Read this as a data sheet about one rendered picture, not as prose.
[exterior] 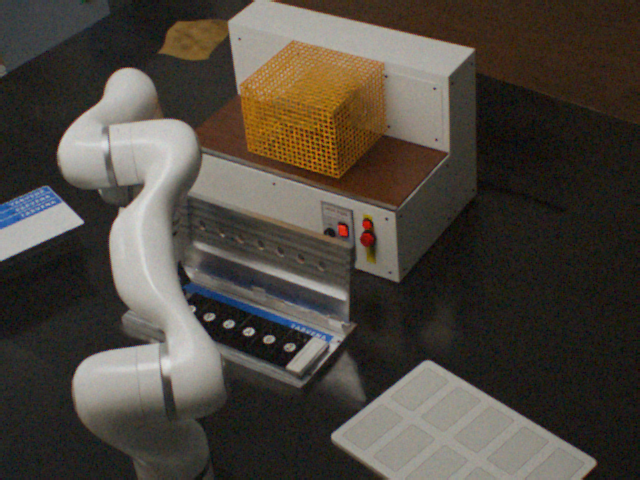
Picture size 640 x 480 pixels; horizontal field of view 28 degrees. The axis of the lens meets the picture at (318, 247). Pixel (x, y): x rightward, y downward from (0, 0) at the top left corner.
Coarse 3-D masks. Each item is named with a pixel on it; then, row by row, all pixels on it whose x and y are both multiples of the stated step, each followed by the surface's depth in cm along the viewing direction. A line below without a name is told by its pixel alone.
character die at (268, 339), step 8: (272, 328) 259; (280, 328) 259; (288, 328) 259; (264, 336) 257; (272, 336) 257; (280, 336) 257; (256, 344) 256; (264, 344) 256; (272, 344) 255; (248, 352) 254; (256, 352) 254; (264, 352) 254
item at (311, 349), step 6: (312, 342) 255; (318, 342) 254; (324, 342) 254; (306, 348) 253; (312, 348) 253; (318, 348) 253; (300, 354) 252; (306, 354) 252; (312, 354) 252; (294, 360) 251; (300, 360) 251; (306, 360) 251; (288, 366) 250; (294, 366) 250; (300, 366) 250; (294, 372) 249; (300, 372) 249
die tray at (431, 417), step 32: (416, 384) 246; (448, 384) 246; (384, 416) 241; (416, 416) 240; (448, 416) 239; (480, 416) 239; (512, 416) 238; (352, 448) 235; (384, 448) 234; (416, 448) 234; (448, 448) 233; (480, 448) 232; (512, 448) 232; (544, 448) 231; (576, 448) 231
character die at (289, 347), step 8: (288, 336) 257; (296, 336) 257; (304, 336) 256; (312, 336) 256; (280, 344) 255; (288, 344) 255; (296, 344) 255; (304, 344) 255; (272, 352) 253; (280, 352) 253; (288, 352) 253; (296, 352) 253; (272, 360) 252; (280, 360) 252; (288, 360) 251
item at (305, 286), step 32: (192, 192) 267; (192, 224) 271; (224, 224) 265; (256, 224) 260; (288, 224) 256; (192, 256) 273; (224, 256) 268; (256, 256) 264; (288, 256) 259; (320, 256) 254; (352, 256) 249; (288, 288) 262; (320, 288) 258; (352, 288) 253; (352, 320) 257
